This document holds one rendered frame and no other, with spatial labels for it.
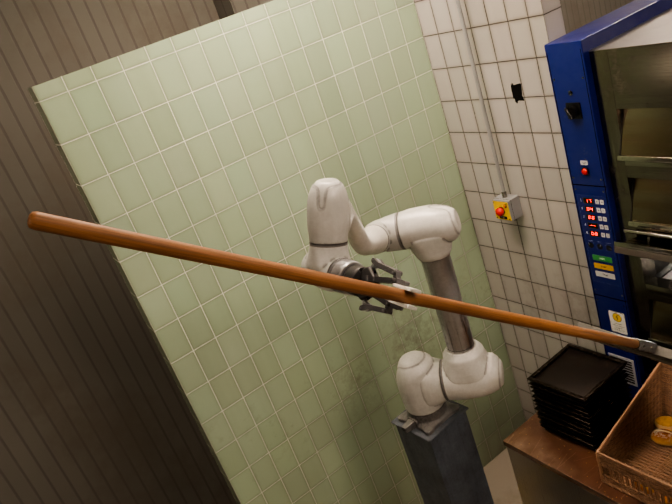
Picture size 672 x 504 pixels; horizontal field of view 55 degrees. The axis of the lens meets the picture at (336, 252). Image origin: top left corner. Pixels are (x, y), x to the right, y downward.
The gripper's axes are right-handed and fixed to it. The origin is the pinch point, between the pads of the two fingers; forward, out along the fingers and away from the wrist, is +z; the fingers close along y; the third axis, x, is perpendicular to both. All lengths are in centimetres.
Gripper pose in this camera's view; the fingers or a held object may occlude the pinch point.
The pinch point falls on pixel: (404, 296)
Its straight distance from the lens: 147.0
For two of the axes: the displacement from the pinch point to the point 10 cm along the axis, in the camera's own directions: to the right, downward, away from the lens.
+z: 5.4, 1.5, -8.3
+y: -2.4, 9.7, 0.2
